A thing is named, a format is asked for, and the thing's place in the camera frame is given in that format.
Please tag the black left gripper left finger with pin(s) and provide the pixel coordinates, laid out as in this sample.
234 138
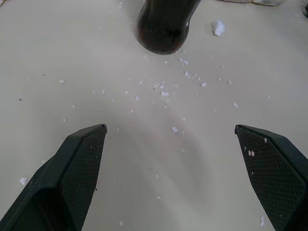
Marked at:
72 173

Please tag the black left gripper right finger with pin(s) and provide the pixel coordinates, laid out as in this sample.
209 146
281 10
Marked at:
272 173

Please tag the large white crumb chunk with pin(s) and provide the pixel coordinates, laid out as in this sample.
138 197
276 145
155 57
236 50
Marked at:
219 27

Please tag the dark glass bottle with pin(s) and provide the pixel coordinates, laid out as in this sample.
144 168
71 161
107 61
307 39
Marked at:
162 26

